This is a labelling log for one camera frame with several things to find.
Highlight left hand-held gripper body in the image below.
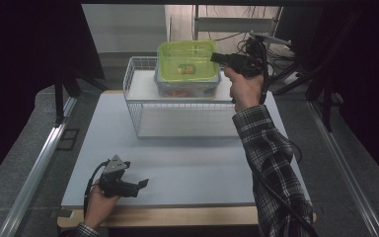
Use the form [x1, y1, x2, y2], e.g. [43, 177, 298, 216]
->
[99, 154, 139, 198]

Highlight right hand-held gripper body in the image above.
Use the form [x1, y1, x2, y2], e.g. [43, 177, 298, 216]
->
[225, 31, 292, 79]

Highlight yellow-green plastic lid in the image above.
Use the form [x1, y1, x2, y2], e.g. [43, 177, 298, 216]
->
[156, 39, 220, 83]

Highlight clear plastic food container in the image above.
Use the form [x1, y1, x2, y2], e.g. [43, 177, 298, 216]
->
[153, 58, 222, 99]

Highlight white wire two-tier rack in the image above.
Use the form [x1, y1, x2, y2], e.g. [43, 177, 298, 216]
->
[122, 56, 245, 139]

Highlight person's left hand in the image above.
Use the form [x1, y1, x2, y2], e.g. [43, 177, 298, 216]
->
[84, 182, 122, 229]

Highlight person's right hand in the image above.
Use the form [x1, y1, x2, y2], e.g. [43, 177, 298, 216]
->
[223, 66, 266, 114]

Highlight small red blue packet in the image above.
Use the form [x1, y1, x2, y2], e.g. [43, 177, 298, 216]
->
[177, 63, 196, 75]

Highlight white power strip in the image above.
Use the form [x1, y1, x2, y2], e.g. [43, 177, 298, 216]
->
[281, 70, 303, 87]

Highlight black metal stand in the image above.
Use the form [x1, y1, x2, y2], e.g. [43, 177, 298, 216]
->
[272, 9, 368, 132]
[53, 67, 111, 128]

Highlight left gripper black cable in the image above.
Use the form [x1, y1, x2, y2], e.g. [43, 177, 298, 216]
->
[83, 159, 112, 219]

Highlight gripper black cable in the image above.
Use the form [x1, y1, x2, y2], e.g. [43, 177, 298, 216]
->
[248, 36, 320, 237]
[83, 159, 112, 219]

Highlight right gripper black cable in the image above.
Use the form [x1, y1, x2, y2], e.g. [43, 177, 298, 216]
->
[248, 36, 320, 237]

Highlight black floor cables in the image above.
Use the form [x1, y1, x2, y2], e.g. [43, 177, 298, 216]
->
[206, 5, 297, 72]

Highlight white metal desk frame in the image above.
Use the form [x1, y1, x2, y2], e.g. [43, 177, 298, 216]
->
[191, 4, 284, 42]

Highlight aluminium rail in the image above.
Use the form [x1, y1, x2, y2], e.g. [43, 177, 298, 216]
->
[307, 100, 379, 237]
[0, 97, 78, 237]

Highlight thin black cable loop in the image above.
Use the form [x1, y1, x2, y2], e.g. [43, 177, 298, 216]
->
[289, 140, 303, 165]

